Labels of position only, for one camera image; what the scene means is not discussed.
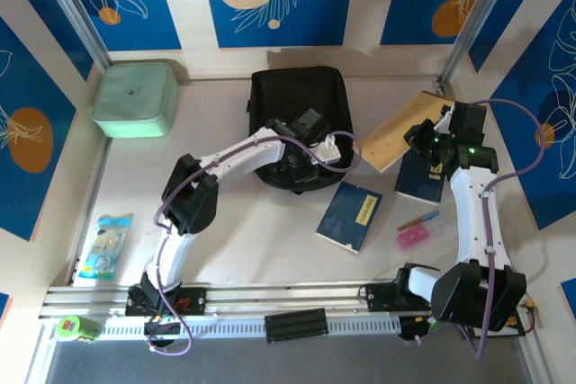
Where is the tan kraft notebook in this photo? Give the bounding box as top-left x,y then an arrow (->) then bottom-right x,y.
359,90 -> 455,174

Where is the black fabric backpack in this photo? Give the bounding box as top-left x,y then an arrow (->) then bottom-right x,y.
246,65 -> 356,195

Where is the blue book with yellow label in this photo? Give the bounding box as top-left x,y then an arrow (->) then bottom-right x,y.
394,147 -> 446,205
314,180 -> 383,255

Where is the wooden pencil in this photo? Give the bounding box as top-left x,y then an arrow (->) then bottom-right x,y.
398,210 -> 441,231

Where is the pink plastic stationery case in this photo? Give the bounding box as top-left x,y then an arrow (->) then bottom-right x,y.
394,220 -> 445,250

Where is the mint green zip case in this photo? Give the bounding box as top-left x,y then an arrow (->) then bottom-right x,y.
91,58 -> 177,139

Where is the black ribbed block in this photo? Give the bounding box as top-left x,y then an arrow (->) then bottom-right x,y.
264,307 -> 329,344

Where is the grey metal sheet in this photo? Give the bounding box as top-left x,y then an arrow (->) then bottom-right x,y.
26,334 -> 541,384

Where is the black power distribution board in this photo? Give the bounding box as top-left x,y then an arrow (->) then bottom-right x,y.
457,311 -> 524,339

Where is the light blue printed packet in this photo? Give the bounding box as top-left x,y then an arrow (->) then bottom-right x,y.
76,213 -> 135,281

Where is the green cylinder with label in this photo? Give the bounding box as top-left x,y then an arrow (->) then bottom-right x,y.
57,315 -> 104,344

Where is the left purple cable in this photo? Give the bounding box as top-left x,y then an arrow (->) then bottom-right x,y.
147,130 -> 363,357

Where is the aluminium side rail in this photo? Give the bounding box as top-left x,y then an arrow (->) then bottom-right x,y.
434,79 -> 456,104

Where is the aluminium corner post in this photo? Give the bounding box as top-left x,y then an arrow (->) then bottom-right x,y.
31,0 -> 113,68
439,0 -> 526,84

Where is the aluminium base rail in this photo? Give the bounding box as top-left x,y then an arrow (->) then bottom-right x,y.
38,278 -> 527,320

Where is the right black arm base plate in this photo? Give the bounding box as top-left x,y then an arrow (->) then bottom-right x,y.
364,282 -> 433,313

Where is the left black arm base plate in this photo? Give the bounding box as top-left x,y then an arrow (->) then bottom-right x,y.
124,285 -> 208,317

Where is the white slotted cable tray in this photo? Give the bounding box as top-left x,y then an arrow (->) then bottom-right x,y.
96,314 -> 401,343

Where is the red wire with yellow plug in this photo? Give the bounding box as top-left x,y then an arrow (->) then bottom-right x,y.
524,297 -> 540,334

